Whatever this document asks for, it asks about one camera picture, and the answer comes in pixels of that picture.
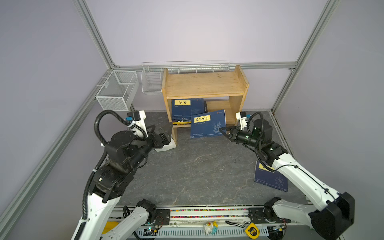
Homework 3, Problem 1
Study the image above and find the white wire rack basket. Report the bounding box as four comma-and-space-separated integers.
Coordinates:
141, 61, 231, 95

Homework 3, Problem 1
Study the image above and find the small colourful toy figure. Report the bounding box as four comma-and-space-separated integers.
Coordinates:
204, 221, 218, 235

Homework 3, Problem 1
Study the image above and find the white mesh box basket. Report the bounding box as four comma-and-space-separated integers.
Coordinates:
96, 71, 140, 112

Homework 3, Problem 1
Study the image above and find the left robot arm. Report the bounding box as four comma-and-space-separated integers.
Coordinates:
72, 110, 173, 240

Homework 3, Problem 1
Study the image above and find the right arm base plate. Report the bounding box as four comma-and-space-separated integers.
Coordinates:
247, 207, 291, 224

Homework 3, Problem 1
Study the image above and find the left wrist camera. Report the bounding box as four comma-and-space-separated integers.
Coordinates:
126, 111, 148, 138

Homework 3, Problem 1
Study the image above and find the dark wolf cover book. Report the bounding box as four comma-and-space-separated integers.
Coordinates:
171, 100, 209, 124

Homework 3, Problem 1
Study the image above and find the aluminium rail with cable duct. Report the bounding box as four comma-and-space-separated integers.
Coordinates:
77, 203, 346, 240

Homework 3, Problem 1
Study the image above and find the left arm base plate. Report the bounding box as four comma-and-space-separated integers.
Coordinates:
145, 209, 171, 226

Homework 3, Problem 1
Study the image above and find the black book gold title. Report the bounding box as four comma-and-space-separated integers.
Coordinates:
172, 121, 191, 126

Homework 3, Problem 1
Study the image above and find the white tissue pack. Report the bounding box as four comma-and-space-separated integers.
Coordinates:
155, 138, 177, 152

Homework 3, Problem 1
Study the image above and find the wooden two-tier shelf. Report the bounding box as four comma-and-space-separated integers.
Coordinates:
161, 65, 250, 146

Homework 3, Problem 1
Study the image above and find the yellow tape measure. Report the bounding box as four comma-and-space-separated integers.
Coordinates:
245, 223, 260, 240

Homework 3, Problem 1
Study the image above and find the yellow banana toy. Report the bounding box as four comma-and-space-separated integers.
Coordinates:
102, 222, 111, 234

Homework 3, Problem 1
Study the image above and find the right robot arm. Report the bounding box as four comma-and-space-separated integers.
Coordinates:
219, 119, 355, 240

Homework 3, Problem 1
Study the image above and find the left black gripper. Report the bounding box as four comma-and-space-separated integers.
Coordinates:
126, 122, 173, 172

